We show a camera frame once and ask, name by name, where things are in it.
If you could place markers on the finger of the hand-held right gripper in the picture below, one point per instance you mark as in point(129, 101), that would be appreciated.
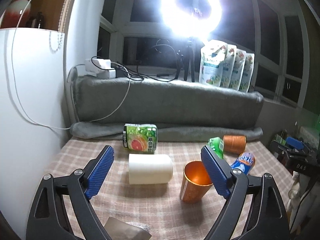
point(295, 143)

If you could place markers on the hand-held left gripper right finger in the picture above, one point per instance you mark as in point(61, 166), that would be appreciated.
point(215, 173)

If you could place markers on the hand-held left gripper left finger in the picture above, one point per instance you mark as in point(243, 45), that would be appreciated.
point(100, 171)

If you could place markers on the white cup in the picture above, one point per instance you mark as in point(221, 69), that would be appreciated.
point(150, 168)

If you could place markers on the orange metal cup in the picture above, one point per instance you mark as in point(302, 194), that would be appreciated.
point(235, 143)
point(192, 192)

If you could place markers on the white soft object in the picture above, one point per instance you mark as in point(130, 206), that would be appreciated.
point(294, 195)

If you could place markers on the green grapefruit drink can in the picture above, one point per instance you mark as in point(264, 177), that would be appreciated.
point(140, 138)

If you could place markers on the silver foil packet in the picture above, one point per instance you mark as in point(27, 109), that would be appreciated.
point(117, 226)

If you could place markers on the checked tablecloth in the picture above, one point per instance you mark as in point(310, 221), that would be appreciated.
point(155, 205)

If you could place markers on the white cabinet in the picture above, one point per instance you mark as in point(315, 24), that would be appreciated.
point(30, 130)

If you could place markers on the grey folded blanket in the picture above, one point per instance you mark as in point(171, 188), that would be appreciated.
point(170, 105)

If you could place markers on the white printed refill pouch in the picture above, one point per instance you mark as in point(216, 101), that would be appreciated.
point(247, 75)
point(229, 67)
point(238, 72)
point(212, 65)

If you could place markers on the white framed window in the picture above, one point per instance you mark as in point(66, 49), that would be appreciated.
point(270, 55)

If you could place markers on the white power strip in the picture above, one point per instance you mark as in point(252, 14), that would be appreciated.
point(108, 73)

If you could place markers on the white power adapter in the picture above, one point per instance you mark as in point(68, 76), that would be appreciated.
point(95, 65)

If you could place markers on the black tripod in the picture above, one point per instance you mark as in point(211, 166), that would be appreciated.
point(190, 57)

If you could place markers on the red and white wall picture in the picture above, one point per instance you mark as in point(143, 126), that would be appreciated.
point(17, 7)

